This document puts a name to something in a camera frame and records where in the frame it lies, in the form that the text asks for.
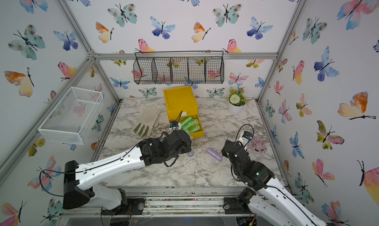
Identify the black wire wall basket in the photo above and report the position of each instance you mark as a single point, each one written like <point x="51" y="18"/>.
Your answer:
<point x="179" y="67"/>

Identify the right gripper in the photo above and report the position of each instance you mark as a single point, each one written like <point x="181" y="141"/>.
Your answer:
<point x="226" y="147"/>

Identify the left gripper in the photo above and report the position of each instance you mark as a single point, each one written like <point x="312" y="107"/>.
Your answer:
<point x="186" y="145"/>

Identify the potted artificial plant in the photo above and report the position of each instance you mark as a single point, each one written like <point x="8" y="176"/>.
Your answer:
<point x="237" y="100"/>

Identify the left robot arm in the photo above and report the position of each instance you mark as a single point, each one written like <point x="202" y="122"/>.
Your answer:
<point x="82" y="181"/>

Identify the white green work glove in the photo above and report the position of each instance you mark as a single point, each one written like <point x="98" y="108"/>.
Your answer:
<point x="146" y="122"/>

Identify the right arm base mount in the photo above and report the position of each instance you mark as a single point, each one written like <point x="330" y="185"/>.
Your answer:
<point x="239" y="204"/>

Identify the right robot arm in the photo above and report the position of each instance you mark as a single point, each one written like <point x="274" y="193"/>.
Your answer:
<point x="264" y="194"/>

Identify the pink coral ornament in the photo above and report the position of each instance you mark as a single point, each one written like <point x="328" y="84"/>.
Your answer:
<point x="258" y="144"/>

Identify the yellow drawer cabinet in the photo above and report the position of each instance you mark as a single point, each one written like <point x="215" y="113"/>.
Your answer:
<point x="181" y="103"/>

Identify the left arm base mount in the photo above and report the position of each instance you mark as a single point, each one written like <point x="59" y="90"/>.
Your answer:
<point x="129" y="206"/>

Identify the white mesh wall basket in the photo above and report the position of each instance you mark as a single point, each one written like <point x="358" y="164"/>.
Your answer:
<point x="72" y="116"/>

